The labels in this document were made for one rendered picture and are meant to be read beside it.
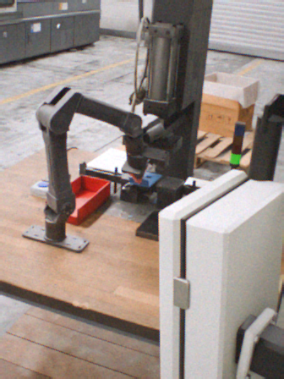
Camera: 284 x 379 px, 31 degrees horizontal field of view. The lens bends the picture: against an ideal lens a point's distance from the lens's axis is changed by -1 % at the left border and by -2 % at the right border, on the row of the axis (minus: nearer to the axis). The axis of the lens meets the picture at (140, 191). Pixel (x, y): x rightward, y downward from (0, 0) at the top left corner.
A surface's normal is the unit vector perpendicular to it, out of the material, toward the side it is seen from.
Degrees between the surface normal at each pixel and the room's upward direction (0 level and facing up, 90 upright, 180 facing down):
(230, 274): 83
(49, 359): 0
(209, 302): 90
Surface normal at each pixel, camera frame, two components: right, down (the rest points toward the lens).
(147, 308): 0.07, -0.90
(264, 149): -0.33, 0.37
